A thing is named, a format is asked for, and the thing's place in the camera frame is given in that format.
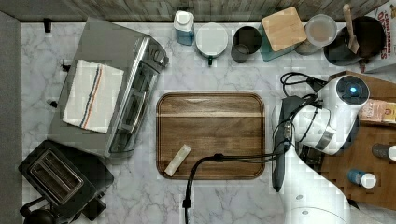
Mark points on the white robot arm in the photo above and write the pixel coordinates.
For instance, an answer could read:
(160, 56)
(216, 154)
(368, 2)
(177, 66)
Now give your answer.
(328, 123)

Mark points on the wooden serving tray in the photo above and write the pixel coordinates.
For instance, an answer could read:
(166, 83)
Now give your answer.
(230, 123)

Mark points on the beige butter stick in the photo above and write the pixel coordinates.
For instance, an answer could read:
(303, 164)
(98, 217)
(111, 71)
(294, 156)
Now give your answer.
(177, 160)

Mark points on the white lidded mug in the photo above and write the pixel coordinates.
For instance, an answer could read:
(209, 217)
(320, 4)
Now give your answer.
(211, 40)

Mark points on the black cup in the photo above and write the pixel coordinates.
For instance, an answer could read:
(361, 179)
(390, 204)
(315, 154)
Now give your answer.
(246, 41)

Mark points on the blue soap bottle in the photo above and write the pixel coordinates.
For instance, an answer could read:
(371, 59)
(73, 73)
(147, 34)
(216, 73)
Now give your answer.
(184, 26)

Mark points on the silver toaster oven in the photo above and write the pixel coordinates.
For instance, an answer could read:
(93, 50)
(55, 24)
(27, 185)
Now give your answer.
(141, 58)

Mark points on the striped white dish towel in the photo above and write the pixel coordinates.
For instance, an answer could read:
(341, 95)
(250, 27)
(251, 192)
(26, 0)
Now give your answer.
(93, 96)

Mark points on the teal canister wooden lid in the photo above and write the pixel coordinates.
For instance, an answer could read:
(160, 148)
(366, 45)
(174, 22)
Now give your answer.
(281, 32)

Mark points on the black slot toaster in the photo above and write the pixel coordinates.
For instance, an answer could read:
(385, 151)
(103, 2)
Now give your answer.
(75, 181)

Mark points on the clear lidded glass jar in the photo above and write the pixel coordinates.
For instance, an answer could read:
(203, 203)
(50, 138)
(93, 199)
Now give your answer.
(321, 30)

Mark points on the wooden spatula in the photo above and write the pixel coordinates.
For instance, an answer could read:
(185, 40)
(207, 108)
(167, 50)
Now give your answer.
(353, 43)

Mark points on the wooden spice rack cabinet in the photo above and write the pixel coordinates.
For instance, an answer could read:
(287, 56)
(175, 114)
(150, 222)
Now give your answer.
(359, 156)

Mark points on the blue spice shaker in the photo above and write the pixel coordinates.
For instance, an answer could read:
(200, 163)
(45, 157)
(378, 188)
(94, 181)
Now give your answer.
(361, 178)

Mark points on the black utensil holder pot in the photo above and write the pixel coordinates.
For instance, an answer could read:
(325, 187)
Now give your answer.
(370, 36)

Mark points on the cinnamon cereal box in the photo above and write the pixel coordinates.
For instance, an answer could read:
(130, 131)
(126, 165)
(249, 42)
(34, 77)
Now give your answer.
(386, 59)

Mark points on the grey spice shaker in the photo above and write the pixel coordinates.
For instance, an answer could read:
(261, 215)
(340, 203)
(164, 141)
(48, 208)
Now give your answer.
(384, 151)

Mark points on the black kettle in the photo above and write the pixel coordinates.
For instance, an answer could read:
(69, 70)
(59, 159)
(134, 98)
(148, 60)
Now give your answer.
(42, 215)

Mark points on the black wall hook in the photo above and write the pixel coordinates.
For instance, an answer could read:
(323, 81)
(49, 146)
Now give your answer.
(47, 25)

